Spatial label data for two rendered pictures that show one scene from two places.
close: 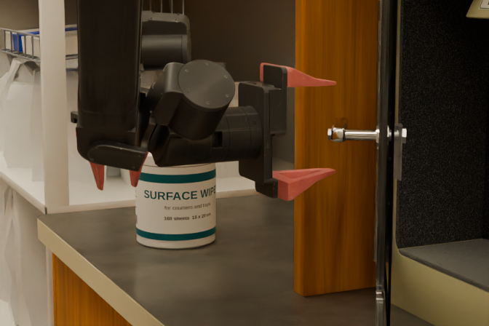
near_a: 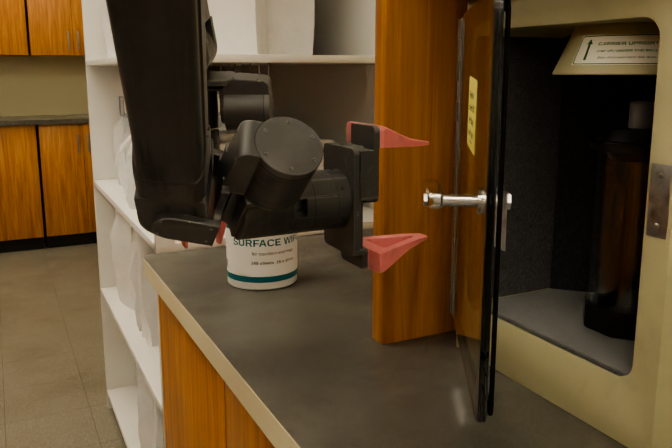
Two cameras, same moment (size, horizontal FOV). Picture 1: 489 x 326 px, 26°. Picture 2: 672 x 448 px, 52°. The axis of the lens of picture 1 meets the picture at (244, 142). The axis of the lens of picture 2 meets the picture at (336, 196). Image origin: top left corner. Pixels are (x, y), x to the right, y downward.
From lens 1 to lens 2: 0.47 m
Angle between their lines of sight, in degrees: 2
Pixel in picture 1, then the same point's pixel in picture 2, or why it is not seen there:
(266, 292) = (347, 340)
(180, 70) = (258, 129)
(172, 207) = (259, 253)
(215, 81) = (300, 142)
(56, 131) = not seen: hidden behind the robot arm
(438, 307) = (520, 364)
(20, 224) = (140, 254)
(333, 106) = (411, 164)
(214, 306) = (297, 359)
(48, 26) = not seen: hidden behind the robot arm
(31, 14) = not seen: hidden behind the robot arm
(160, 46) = (242, 106)
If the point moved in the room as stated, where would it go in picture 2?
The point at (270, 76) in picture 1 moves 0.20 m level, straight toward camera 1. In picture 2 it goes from (359, 135) to (372, 163)
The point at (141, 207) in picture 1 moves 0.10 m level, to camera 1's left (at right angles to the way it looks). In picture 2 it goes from (231, 252) to (174, 253)
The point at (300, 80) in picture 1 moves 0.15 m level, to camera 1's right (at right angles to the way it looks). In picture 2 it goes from (393, 140) to (551, 140)
